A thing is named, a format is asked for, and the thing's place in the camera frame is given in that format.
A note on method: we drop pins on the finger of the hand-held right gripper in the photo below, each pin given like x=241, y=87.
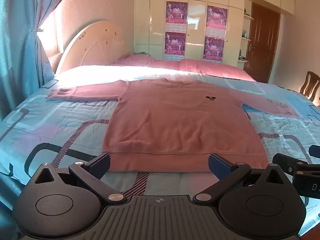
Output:
x=315, y=151
x=292, y=165

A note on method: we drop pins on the white corner shelf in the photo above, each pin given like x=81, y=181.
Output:
x=246, y=38

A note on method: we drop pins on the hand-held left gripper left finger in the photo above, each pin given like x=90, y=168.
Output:
x=100, y=163

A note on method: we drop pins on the wooden chair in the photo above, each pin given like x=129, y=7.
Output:
x=310, y=85

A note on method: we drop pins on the window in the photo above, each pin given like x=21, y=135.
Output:
x=53, y=35

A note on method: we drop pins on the purple wall poster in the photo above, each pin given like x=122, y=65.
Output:
x=216, y=17
x=213, y=50
x=176, y=12
x=175, y=43

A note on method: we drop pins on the pink pillow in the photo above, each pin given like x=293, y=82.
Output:
x=215, y=68
x=140, y=61

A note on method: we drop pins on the cream arched headboard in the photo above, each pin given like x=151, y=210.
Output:
x=95, y=45

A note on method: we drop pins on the teal curtain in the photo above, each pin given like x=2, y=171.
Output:
x=17, y=55

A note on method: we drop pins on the pink sweater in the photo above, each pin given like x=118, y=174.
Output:
x=175, y=120

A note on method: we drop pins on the brown wooden door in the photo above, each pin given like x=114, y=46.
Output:
x=262, y=42

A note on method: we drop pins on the cream wardrobe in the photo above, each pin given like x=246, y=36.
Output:
x=195, y=30

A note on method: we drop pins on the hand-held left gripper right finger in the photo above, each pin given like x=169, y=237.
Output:
x=220, y=164

